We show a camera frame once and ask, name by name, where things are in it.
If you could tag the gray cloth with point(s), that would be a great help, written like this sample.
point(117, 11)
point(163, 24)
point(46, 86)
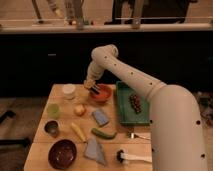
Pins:
point(94, 151)

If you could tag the yellow round fruit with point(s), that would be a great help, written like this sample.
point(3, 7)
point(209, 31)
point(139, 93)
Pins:
point(79, 110)

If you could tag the green cucumber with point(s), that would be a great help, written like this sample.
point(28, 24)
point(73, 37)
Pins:
point(103, 135)

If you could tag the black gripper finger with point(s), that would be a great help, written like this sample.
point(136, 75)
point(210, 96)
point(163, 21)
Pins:
point(94, 90)
point(97, 88)

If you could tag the red bowl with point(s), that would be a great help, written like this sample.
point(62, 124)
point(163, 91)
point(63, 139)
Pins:
point(104, 94)

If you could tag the white handled brush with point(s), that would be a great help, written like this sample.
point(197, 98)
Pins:
point(122, 157)

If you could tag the yellow corn cob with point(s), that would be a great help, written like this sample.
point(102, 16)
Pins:
point(78, 131)

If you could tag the metal fork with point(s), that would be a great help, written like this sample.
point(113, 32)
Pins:
point(134, 135)

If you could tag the dark grapes bunch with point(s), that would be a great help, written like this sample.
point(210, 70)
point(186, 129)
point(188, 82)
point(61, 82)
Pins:
point(135, 103)

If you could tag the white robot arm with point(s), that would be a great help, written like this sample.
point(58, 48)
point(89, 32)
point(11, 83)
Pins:
point(177, 140)

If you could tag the blue gray eraser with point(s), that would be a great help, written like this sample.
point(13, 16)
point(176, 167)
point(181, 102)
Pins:
point(100, 117)

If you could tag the white cup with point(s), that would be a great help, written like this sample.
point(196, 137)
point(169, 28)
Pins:
point(69, 91)

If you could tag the dark maroon bowl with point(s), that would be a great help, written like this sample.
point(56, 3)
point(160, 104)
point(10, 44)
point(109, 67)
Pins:
point(62, 154)

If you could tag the green tray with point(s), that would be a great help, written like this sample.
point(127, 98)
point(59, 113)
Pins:
point(128, 114)

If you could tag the green cup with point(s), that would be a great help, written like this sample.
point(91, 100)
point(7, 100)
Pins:
point(53, 111)

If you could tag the metal cup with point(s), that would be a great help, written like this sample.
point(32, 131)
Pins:
point(52, 128)

